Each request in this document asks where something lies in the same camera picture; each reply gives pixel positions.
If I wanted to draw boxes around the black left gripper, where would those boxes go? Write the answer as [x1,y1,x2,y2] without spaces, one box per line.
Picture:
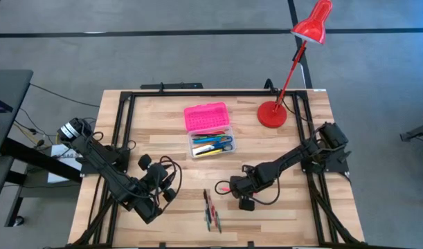
[137,153,178,203]

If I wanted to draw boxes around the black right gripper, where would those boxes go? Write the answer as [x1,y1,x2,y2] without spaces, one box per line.
[230,165,271,213]

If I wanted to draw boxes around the blue-handled scissors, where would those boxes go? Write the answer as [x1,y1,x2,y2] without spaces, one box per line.
[210,135,233,153]

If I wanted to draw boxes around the black pen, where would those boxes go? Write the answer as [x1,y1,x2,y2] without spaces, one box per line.
[204,145,231,155]

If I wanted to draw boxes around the yellow highlighter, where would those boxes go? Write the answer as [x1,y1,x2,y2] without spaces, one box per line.
[196,148,224,157]

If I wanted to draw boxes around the pink-lidded clear pencil box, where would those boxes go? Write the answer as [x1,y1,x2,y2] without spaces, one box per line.
[183,101,237,159]

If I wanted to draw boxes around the white cardboard box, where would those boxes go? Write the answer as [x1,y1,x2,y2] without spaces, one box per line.
[46,143,84,184]

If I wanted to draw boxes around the long red crayon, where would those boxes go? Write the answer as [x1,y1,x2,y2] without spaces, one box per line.
[214,207,223,234]

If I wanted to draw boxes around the red desk lamp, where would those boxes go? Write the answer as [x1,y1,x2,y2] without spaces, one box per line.
[256,0,333,129]

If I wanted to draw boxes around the black bar device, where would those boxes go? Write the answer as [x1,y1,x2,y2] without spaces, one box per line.
[139,82,204,91]

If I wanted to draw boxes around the black desk base beam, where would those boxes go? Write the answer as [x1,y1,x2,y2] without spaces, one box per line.
[0,137,84,183]

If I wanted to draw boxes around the grey desk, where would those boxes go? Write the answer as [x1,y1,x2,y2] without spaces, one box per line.
[0,69,35,217]

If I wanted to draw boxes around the grey stand leg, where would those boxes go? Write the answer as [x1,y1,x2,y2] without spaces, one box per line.
[399,120,423,142]

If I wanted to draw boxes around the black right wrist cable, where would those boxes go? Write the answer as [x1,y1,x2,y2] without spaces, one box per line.
[214,175,282,208]

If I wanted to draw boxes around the black lamp cable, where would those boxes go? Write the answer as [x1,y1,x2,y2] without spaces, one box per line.
[282,96,323,134]

